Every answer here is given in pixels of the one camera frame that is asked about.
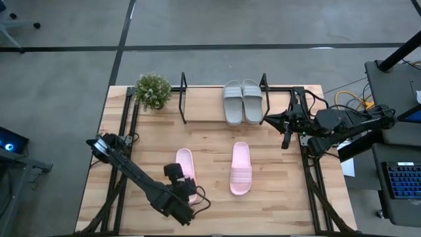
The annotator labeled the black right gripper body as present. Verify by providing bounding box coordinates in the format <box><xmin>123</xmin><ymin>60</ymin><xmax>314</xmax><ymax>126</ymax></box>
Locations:
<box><xmin>283</xmin><ymin>109</ymin><xmax>312</xmax><ymax>136</ymax></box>

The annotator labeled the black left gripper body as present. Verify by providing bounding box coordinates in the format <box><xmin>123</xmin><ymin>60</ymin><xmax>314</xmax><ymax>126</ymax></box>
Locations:
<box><xmin>170</xmin><ymin>176</ymin><xmax>198</xmax><ymax>202</ymax></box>

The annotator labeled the grey rubber slide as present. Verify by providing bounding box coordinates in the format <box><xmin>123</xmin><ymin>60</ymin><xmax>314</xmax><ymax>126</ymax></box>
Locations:
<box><xmin>241</xmin><ymin>78</ymin><xmax>264</xmax><ymax>126</ymax></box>
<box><xmin>222</xmin><ymin>80</ymin><xmax>245</xmax><ymax>127</ymax></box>

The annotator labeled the pink rubber slide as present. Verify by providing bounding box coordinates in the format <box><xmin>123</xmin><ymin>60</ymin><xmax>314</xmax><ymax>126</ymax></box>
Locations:
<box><xmin>174</xmin><ymin>147</ymin><xmax>199</xmax><ymax>204</ymax></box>
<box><xmin>229</xmin><ymin>142</ymin><xmax>253</xmax><ymax>197</ymax></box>

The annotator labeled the black metal wooden shoe shelf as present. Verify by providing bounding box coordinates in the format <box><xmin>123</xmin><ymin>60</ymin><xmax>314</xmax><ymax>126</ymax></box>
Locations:
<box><xmin>178</xmin><ymin>71</ymin><xmax>272</xmax><ymax>126</ymax></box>

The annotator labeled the white paper sheet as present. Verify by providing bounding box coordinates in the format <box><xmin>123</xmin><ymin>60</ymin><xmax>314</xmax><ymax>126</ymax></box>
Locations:
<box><xmin>339</xmin><ymin>140</ymin><xmax>357</xmax><ymax>178</ymax></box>

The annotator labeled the grey desk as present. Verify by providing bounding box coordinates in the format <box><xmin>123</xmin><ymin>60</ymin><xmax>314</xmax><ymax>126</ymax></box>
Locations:
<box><xmin>364</xmin><ymin>60</ymin><xmax>421</xmax><ymax>147</ymax></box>
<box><xmin>371</xmin><ymin>143</ymin><xmax>421</xmax><ymax>228</ymax></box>

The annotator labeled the green potted plant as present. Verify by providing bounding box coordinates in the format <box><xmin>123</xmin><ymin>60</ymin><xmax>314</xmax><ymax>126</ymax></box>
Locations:
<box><xmin>134</xmin><ymin>72</ymin><xmax>173</xmax><ymax>111</ymax></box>

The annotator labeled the monitor with blue screen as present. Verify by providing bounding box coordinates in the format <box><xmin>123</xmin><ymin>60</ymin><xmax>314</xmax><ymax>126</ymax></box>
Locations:
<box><xmin>396</xmin><ymin>104</ymin><xmax>421</xmax><ymax>125</ymax></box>

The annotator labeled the black pole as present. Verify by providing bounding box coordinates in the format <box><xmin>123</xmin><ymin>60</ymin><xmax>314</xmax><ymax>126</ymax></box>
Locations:
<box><xmin>377</xmin><ymin>30</ymin><xmax>421</xmax><ymax>72</ymax></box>

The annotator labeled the black backlit keyboard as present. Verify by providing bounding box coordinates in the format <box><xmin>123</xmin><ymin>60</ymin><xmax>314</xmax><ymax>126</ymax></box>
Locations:
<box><xmin>381</xmin><ymin>161</ymin><xmax>421</xmax><ymax>201</ymax></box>

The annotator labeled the grey metal cart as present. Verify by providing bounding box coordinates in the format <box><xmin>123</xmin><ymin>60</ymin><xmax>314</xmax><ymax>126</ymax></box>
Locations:
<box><xmin>0</xmin><ymin>147</ymin><xmax>53</xmax><ymax>237</ymax></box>

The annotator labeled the black computer with blue light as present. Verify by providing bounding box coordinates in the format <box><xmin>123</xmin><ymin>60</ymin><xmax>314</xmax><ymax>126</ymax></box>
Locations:
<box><xmin>0</xmin><ymin>126</ymin><xmax>30</xmax><ymax>155</ymax></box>

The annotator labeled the grey office chair base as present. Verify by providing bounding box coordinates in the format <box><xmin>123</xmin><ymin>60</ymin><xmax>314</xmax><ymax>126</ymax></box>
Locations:
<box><xmin>0</xmin><ymin>0</ymin><xmax>42</xmax><ymax>54</ymax></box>

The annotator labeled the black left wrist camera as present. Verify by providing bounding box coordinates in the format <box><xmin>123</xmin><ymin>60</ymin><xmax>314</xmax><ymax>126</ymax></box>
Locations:
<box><xmin>163</xmin><ymin>163</ymin><xmax>182</xmax><ymax>181</ymax></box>

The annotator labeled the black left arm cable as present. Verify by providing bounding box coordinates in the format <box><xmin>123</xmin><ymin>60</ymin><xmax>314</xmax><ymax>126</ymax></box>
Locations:
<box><xmin>191</xmin><ymin>185</ymin><xmax>212</xmax><ymax>218</ymax></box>

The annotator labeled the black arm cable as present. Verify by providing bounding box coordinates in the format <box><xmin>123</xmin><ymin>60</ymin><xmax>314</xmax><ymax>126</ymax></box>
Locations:
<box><xmin>295</xmin><ymin>88</ymin><xmax>330</xmax><ymax>115</ymax></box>
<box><xmin>191</xmin><ymin>185</ymin><xmax>212</xmax><ymax>218</ymax></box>

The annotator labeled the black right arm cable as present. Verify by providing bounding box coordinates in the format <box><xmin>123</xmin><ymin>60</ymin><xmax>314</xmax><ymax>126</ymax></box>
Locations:
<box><xmin>295</xmin><ymin>88</ymin><xmax>330</xmax><ymax>115</ymax></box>

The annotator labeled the yellow cable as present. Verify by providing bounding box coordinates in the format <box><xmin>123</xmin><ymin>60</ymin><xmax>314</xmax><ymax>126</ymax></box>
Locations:
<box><xmin>334</xmin><ymin>90</ymin><xmax>375</xmax><ymax>110</ymax></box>

